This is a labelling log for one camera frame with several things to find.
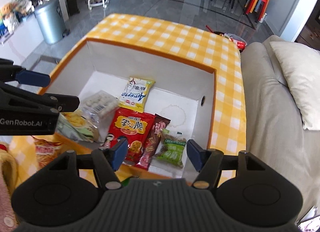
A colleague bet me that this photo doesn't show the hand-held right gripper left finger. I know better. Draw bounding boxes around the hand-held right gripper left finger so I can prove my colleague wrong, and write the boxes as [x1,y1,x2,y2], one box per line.
[49,138,128,189]

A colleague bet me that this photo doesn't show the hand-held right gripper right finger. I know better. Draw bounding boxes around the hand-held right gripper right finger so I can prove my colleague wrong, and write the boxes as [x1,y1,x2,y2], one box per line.
[186,139,265,189]

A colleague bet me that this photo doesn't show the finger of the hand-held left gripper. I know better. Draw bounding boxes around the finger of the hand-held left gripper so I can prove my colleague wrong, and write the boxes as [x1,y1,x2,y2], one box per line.
[0,83,80,113]
[0,58,50,88]

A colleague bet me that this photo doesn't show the green snack packet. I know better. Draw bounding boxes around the green snack packet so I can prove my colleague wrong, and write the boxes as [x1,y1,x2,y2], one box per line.
[153,129,187,168]

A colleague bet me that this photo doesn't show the white green chips packet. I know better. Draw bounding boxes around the white green chips packet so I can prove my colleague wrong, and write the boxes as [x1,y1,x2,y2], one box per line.
[56,108,100,143]

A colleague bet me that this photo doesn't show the large red snack packet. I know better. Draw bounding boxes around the large red snack packet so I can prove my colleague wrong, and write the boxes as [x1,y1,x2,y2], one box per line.
[101,108,155,166]

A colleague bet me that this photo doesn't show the slim red brown snack packet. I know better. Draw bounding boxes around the slim red brown snack packet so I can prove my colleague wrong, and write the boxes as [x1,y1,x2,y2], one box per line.
[135,114,171,170]

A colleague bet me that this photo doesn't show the clear snack bag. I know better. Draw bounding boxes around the clear snack bag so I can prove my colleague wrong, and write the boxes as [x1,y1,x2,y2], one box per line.
[80,91,119,120]

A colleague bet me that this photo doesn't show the white yellow snack packet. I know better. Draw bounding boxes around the white yellow snack packet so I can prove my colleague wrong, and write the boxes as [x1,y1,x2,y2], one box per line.
[118,75,155,112]

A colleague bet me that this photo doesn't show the orange cardboard box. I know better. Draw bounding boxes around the orange cardboard box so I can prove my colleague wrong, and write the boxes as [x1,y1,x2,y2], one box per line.
[37,36,217,180]

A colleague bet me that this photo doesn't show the red stick snack packet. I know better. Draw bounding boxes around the red stick snack packet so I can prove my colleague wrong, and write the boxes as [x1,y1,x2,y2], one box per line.
[32,135,63,168]

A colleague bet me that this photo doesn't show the white low cabinet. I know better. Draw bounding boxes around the white low cabinet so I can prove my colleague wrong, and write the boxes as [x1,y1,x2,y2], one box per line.
[0,14,49,72]

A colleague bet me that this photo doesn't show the yellow plush cloth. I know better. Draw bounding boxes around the yellow plush cloth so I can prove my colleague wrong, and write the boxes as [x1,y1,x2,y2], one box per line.
[0,143,20,185]

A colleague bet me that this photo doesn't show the grey metal trash can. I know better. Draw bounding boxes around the grey metal trash can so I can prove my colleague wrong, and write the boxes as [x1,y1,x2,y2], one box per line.
[34,0,67,45]

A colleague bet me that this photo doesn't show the pink fluffy blanket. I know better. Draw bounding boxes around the pink fluffy blanket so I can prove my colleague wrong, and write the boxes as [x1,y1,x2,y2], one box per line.
[0,169,18,230]

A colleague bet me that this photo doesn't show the beige sofa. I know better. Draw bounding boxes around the beige sofa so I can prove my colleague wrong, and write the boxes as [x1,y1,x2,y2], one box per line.
[240,34,320,222]

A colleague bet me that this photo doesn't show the red and white plastic bag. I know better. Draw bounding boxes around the red and white plastic bag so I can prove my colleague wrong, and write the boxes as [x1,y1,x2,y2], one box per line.
[206,25,248,52]

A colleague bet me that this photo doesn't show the yellow checkered tablecloth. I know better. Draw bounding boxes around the yellow checkered tablecloth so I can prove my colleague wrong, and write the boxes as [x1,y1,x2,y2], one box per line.
[10,13,247,190]

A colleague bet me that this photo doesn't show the white pillow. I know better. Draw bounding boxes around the white pillow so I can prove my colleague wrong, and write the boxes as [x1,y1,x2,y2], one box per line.
[269,41,320,131]

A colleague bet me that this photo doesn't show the stacked orange stools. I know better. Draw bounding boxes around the stacked orange stools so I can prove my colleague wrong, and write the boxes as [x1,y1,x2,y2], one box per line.
[244,0,270,23]

